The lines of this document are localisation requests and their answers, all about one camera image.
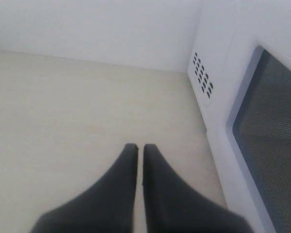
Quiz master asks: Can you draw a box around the white microwave oven body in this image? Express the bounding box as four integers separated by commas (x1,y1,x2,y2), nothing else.
188,0,291,137

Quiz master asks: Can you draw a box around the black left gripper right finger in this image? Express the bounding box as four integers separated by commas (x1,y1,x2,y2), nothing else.
143,144,253,233

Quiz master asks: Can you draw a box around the white microwave door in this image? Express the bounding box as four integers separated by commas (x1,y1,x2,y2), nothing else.
207,36,291,233

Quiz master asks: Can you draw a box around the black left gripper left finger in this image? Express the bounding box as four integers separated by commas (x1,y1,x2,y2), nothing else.
31,144,138,233

